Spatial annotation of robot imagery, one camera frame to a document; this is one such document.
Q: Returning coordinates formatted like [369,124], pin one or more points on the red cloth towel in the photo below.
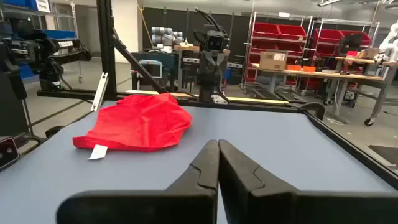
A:
[140,124]

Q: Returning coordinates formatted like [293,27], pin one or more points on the white sign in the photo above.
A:
[43,5]

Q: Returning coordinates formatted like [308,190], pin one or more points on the red plastic bin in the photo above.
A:
[292,31]
[328,35]
[265,29]
[326,50]
[367,39]
[280,48]

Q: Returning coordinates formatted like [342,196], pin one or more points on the black table-level camera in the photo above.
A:
[7,152]

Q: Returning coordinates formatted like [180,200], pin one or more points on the dark teal cabinet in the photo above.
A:
[168,62]

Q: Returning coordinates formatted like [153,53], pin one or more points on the white robot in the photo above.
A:
[391,40]

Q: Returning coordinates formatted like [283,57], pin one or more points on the cardboard box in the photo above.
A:
[272,60]

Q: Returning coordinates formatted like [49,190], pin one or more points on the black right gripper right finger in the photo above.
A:
[264,205]

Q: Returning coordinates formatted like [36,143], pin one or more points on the wooden table edge board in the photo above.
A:
[258,100]

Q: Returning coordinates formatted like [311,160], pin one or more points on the blue storage bin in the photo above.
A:
[18,3]
[59,34]

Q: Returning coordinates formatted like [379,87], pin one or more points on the orange tray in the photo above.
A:
[308,69]
[293,67]

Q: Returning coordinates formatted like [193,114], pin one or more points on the black labelled robot arm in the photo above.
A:
[40,49]

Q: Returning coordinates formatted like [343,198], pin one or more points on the wooden workbench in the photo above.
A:
[311,74]

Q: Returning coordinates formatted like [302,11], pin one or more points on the black drawer unit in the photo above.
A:
[189,68]

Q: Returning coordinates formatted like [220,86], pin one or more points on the black aluminium table frame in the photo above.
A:
[105,46]

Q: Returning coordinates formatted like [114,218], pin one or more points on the grey teach pendant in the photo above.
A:
[150,69]

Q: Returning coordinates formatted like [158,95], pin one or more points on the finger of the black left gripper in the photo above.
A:
[210,63]
[219,63]

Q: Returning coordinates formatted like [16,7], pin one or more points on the white metal bracket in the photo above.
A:
[99,91]

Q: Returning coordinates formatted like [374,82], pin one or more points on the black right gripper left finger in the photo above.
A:
[186,202]

